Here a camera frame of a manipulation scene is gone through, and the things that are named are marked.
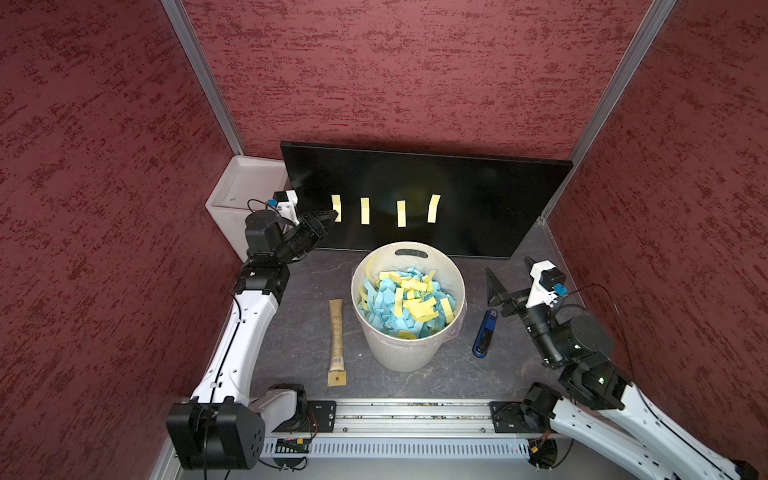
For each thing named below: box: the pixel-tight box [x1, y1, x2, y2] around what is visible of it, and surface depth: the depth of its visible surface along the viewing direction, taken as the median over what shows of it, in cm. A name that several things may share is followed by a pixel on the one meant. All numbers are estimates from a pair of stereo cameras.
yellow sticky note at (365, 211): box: [360, 197, 370, 225], surface depth 72 cm
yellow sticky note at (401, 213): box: [397, 200, 406, 228], surface depth 73 cm
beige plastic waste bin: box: [351, 241, 468, 373], surface depth 75 cm
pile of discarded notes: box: [359, 267, 457, 339], surface depth 73 cm
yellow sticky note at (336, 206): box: [331, 194, 342, 222], surface depth 71 cm
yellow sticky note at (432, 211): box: [427, 194, 441, 223], surface depth 71 cm
